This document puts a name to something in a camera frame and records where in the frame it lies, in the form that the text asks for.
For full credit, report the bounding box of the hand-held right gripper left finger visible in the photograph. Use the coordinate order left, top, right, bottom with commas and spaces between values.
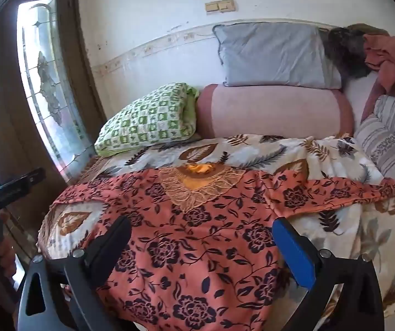
17, 216, 132, 331

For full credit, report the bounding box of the reddish cloth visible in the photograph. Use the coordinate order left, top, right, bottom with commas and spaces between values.
363, 34, 395, 94

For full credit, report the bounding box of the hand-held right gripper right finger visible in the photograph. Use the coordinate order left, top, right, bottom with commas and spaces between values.
272, 217, 386, 331

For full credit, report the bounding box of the green checked pillow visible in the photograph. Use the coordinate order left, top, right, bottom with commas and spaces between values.
94, 83, 201, 157

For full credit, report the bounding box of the dark cloth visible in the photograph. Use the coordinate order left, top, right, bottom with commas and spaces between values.
323, 28, 372, 80

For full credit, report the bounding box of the pink bolster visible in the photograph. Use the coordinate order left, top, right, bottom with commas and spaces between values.
195, 83, 355, 139

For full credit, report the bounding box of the stained glass window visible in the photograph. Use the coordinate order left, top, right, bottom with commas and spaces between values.
16, 0, 96, 180

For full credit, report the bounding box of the wall switch plate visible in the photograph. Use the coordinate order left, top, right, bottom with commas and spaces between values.
205, 0, 236, 13

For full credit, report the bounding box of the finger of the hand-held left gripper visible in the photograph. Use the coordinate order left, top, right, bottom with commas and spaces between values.
0, 168, 46, 211

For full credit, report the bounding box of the olive cloth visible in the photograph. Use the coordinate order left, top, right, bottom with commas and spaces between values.
347, 23, 389, 37

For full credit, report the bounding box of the grey pillow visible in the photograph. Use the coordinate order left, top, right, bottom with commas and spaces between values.
213, 23, 343, 89

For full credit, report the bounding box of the leaf print blanket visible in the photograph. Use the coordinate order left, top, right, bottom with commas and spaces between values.
37, 134, 395, 318

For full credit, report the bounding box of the wooden window frame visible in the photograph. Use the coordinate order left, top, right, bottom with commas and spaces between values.
0, 0, 106, 249

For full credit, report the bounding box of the orange floral blouse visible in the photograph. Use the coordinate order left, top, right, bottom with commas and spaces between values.
51, 164, 395, 331

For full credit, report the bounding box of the striped cushion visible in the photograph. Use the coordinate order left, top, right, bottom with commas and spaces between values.
354, 95, 395, 228

